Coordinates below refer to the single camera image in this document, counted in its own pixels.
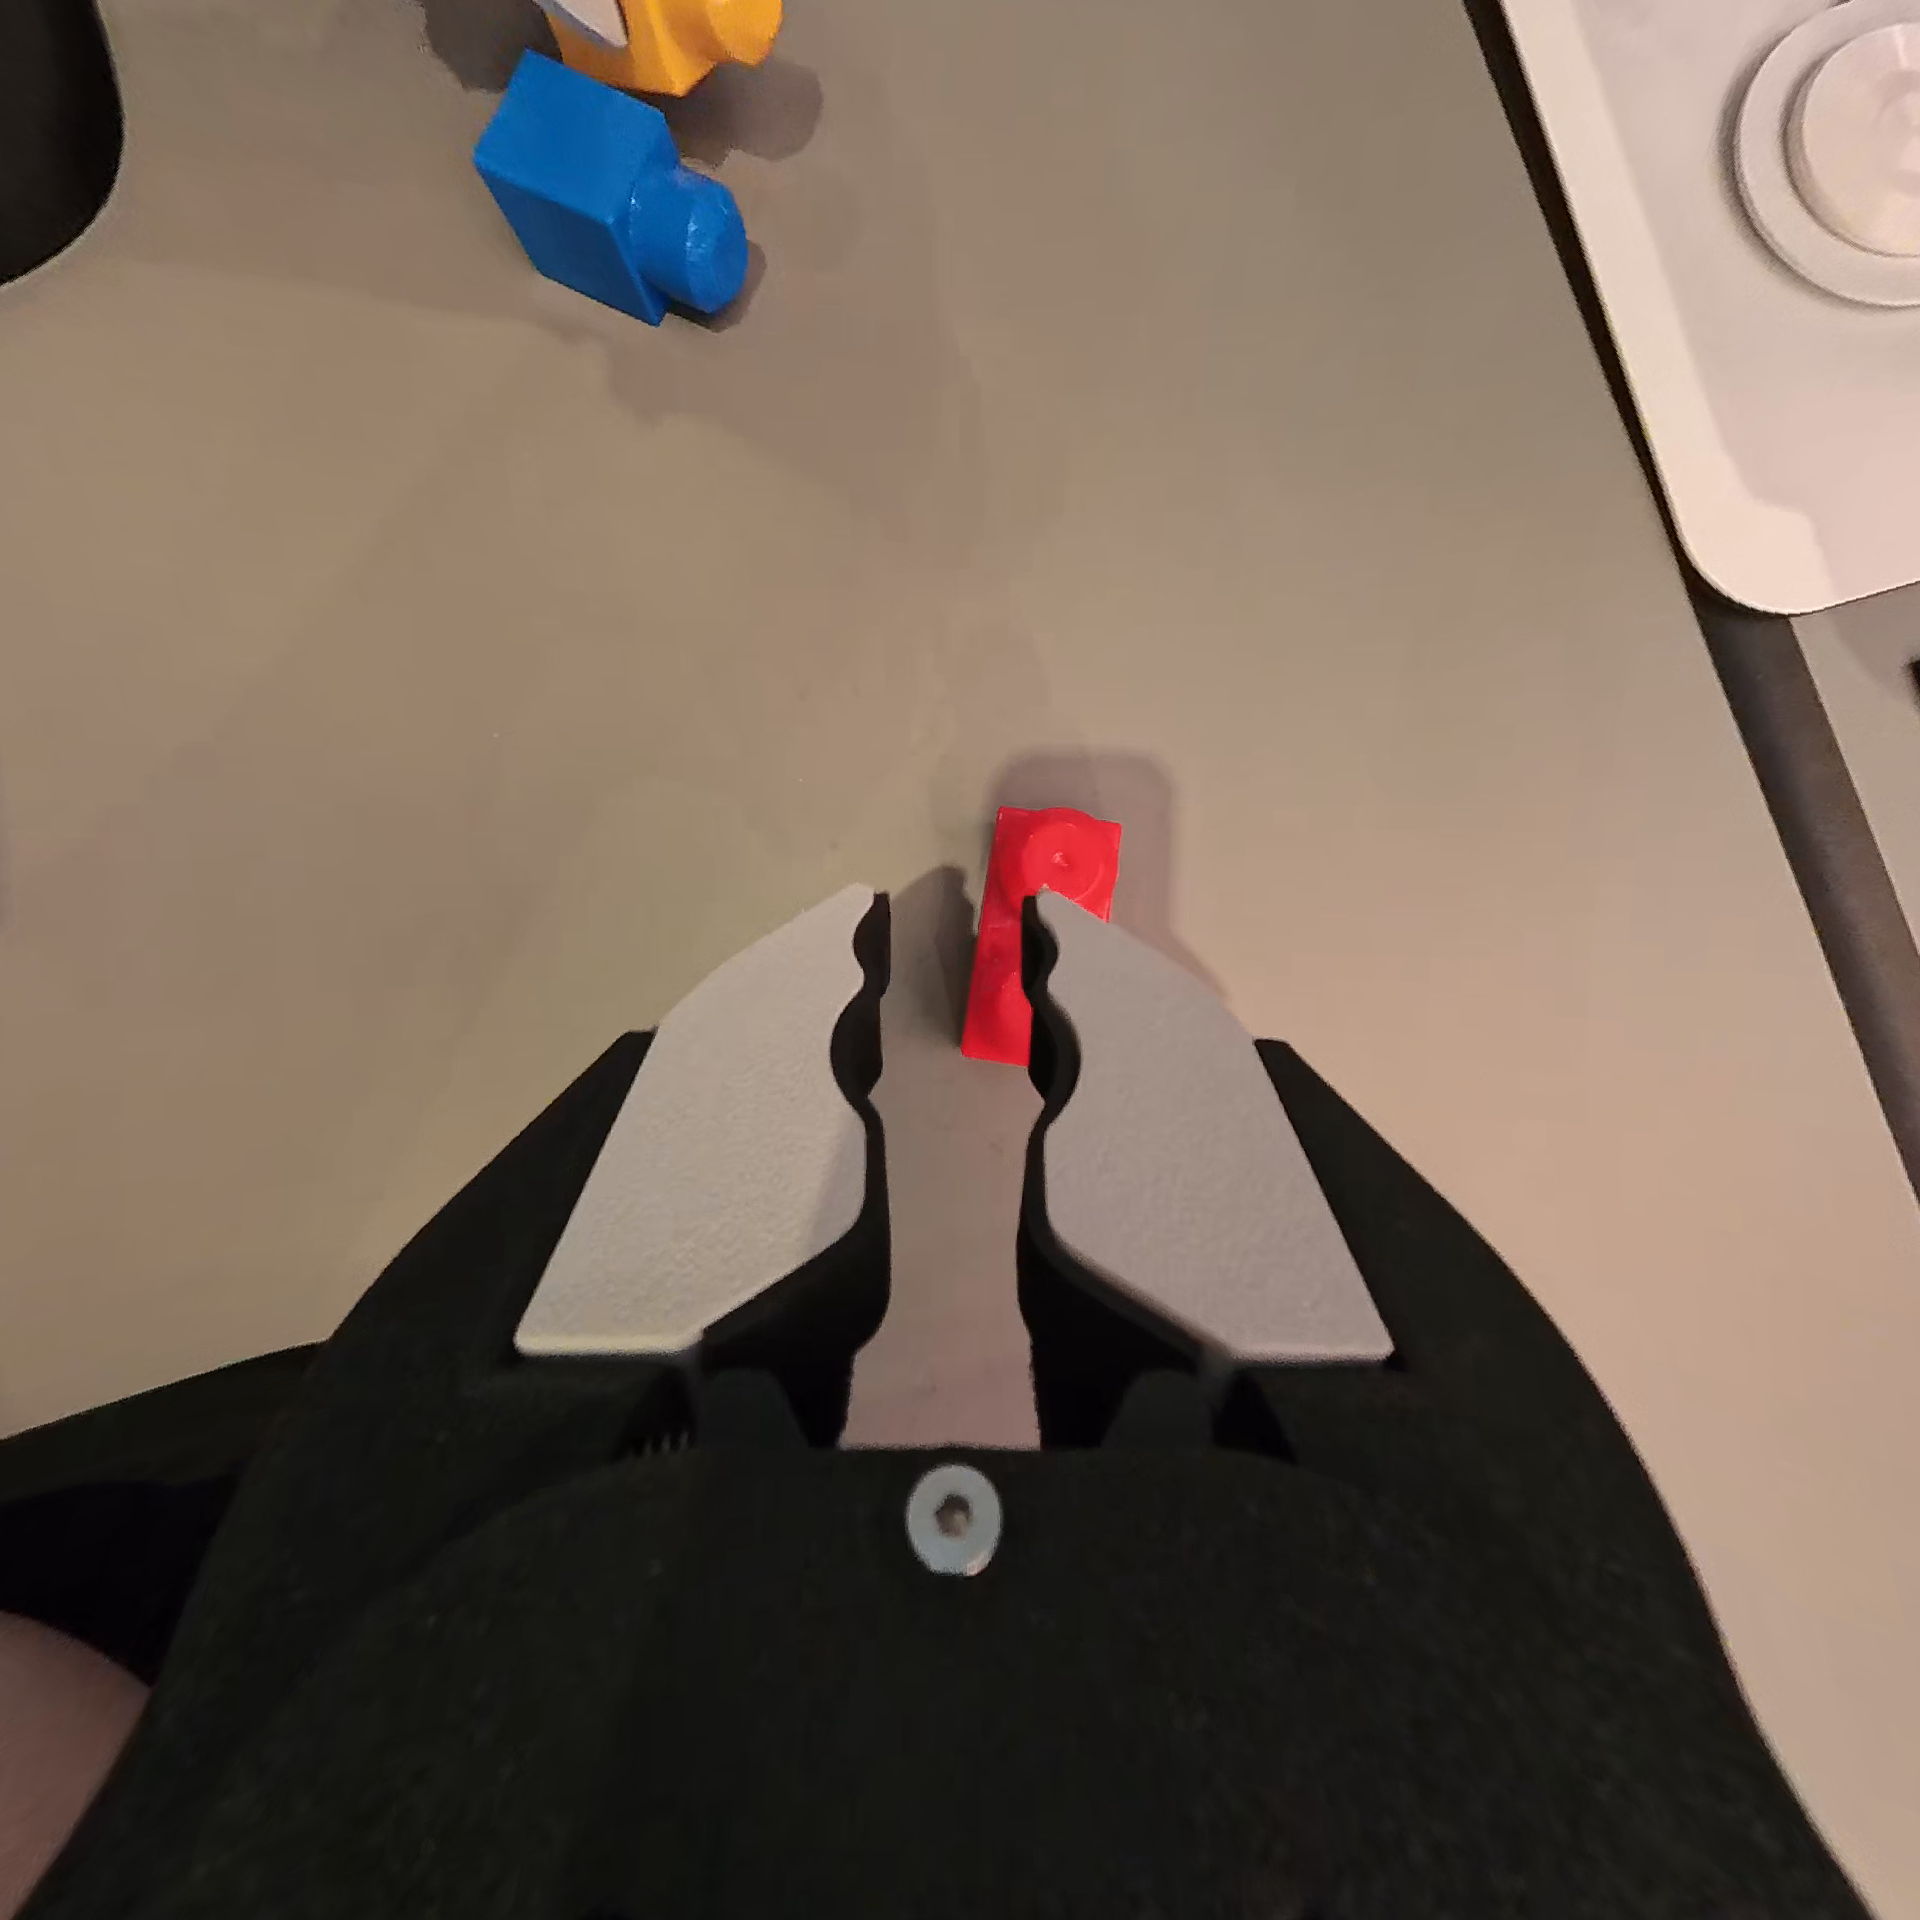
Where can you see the grey desk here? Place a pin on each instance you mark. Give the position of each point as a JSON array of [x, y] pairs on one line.
[[451, 599]]

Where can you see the white board stand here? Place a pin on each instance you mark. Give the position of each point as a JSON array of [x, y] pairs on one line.
[[1725, 376]]

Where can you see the blue one-stud block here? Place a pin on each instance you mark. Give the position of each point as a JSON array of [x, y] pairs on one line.
[[580, 182]]

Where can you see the red two-stud block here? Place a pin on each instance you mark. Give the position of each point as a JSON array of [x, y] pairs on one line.
[[998, 975]]

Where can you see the yellow one-stud block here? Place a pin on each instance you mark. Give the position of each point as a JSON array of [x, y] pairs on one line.
[[692, 37]]

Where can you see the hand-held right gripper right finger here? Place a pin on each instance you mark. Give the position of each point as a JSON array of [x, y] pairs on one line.
[[1200, 1171]]

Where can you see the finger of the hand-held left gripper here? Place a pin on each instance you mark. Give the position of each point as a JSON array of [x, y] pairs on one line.
[[588, 15]]

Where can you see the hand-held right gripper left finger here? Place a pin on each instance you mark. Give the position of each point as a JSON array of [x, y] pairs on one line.
[[720, 1171]]

